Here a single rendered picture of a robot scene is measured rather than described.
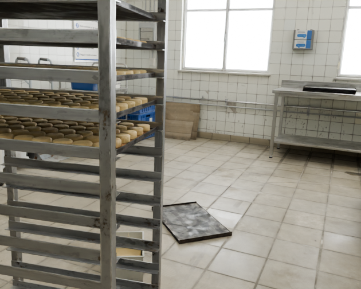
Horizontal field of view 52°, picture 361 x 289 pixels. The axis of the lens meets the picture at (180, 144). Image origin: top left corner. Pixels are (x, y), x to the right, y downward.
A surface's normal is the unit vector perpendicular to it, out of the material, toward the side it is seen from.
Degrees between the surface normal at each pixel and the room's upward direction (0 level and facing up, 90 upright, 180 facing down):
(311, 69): 90
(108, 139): 90
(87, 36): 90
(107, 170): 90
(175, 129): 67
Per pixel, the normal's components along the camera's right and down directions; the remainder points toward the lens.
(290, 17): -0.40, 0.18
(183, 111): -0.35, -0.15
